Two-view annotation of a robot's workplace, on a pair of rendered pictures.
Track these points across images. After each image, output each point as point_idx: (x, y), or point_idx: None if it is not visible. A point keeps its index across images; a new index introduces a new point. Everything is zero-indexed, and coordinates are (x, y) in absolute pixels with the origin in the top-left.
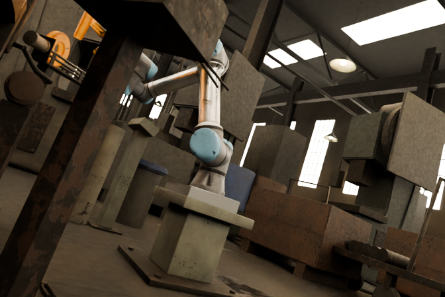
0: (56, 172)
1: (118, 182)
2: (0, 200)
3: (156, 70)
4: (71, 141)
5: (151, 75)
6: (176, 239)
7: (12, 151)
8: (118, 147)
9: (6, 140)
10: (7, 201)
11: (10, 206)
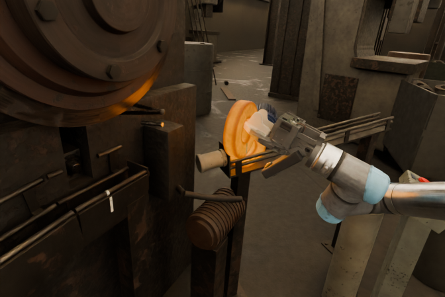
0: None
1: (386, 276)
2: (263, 264)
3: (383, 192)
4: None
5: (373, 202)
6: None
7: (240, 255)
8: (375, 235)
9: (207, 278)
10: (272, 262)
11: (266, 280)
